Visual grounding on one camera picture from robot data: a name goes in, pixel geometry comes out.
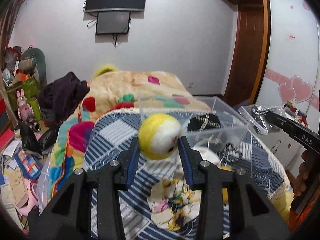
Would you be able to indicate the black chain-pattern pouch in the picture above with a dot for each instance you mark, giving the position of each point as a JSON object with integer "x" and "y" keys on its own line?
{"x": 199, "y": 123}

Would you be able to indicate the pink rabbit figurine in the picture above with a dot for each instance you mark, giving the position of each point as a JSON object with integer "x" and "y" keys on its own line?
{"x": 24, "y": 109}

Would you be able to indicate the yellow white plush ball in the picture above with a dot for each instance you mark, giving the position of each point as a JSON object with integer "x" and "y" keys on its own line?
{"x": 158, "y": 136}

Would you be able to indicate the brown wooden door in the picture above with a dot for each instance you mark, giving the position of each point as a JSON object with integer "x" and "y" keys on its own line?
{"x": 243, "y": 78}

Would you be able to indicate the black plastic bag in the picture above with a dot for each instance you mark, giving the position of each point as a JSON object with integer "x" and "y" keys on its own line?
{"x": 35, "y": 147}

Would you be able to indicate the white stickered suitcase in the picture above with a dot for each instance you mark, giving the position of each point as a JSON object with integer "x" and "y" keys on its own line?
{"x": 282, "y": 146}

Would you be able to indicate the colourful blocks booklet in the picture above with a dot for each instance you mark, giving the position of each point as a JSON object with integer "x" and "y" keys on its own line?
{"x": 29, "y": 165}

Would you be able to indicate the white drawstring bag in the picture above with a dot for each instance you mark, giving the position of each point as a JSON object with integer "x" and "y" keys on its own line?
{"x": 208, "y": 155}

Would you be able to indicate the yellow fuzzy cushion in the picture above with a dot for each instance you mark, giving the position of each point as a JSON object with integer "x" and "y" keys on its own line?
{"x": 105, "y": 69}

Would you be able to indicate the green cardboard box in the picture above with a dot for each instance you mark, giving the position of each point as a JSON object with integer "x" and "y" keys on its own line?
{"x": 30, "y": 86}

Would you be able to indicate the grey green plush toy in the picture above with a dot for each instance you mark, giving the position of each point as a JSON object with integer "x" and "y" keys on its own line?
{"x": 33, "y": 62}

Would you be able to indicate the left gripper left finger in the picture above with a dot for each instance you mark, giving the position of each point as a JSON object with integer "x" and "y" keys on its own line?
{"x": 68, "y": 214}

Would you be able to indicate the beige colourful-squares blanket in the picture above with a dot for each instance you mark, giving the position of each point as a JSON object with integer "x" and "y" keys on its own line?
{"x": 109, "y": 91}

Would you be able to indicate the person's right hand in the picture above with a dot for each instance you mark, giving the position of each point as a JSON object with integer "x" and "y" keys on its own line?
{"x": 304, "y": 170}

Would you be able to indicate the blue white patterned cloth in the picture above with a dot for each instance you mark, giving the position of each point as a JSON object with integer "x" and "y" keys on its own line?
{"x": 113, "y": 133}

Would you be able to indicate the cartoon print fabric bag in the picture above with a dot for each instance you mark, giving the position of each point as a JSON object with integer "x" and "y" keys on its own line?
{"x": 173, "y": 204}

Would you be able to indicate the dark purple garment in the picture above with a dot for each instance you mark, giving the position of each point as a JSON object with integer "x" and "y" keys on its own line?
{"x": 59, "y": 99}

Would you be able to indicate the green bottle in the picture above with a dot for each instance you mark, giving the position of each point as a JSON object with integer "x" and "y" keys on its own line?
{"x": 36, "y": 109}

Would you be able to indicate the clear plastic storage box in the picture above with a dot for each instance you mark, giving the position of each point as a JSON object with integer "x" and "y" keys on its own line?
{"x": 224, "y": 141}

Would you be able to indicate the small black wall monitor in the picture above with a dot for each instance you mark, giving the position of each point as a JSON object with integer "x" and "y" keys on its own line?
{"x": 113, "y": 23}

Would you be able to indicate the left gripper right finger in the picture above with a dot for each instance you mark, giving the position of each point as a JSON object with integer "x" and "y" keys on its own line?
{"x": 251, "y": 214}

